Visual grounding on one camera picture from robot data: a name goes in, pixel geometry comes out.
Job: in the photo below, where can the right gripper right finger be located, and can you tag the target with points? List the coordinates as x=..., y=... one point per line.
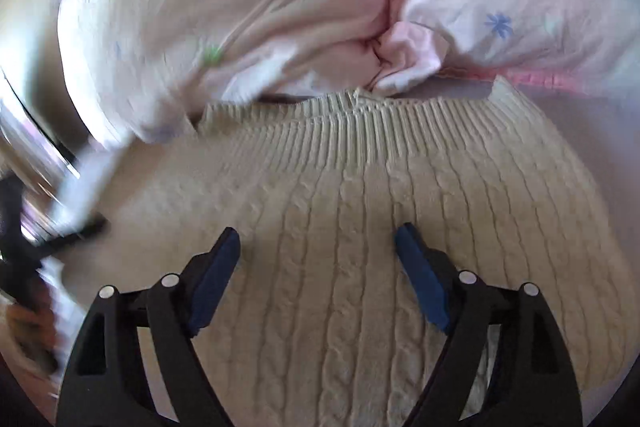
x=504, y=361

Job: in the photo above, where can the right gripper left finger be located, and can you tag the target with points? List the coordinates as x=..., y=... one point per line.
x=133, y=362

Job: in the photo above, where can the beige cable knit sweater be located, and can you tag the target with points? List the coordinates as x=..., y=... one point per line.
x=319, y=325

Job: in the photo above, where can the left pink floral pillow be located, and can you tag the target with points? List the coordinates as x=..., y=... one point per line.
x=139, y=69

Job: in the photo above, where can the pink floral pillow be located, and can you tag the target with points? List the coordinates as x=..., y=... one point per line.
x=139, y=69
x=582, y=46

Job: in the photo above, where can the right pink floral pillow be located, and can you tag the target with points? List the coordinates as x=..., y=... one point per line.
x=582, y=46

